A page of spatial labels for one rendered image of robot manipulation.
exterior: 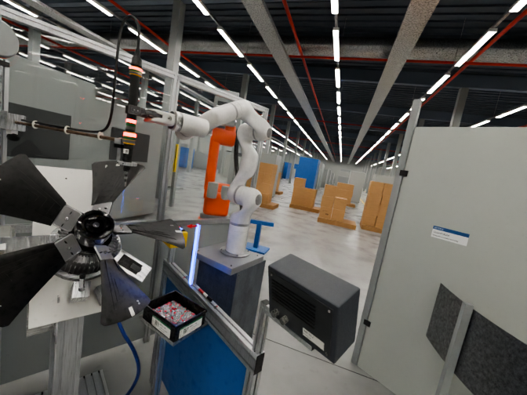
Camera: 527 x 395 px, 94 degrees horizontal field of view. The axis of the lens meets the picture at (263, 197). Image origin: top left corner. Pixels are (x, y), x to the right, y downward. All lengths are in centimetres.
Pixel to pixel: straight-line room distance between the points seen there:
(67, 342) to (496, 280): 228
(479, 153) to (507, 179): 22
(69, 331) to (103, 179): 65
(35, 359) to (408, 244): 257
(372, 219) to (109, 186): 821
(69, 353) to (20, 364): 79
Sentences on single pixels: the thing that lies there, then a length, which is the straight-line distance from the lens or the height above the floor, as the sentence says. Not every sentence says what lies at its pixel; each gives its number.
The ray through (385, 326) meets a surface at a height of 45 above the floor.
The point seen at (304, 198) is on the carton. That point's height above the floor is 46.
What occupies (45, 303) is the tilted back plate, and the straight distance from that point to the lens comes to 130.
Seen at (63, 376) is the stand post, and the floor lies 51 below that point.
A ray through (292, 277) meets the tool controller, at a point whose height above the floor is 123.
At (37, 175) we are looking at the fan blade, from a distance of 118.
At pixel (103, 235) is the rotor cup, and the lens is 108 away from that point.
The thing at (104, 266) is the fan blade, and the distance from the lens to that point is 108.
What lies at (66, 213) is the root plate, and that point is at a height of 124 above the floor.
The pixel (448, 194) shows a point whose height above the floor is 155.
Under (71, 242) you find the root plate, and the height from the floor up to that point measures 115.
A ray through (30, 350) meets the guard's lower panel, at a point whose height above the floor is 22.
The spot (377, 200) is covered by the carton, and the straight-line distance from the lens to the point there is 876.
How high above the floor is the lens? 154
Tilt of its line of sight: 8 degrees down
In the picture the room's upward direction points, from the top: 10 degrees clockwise
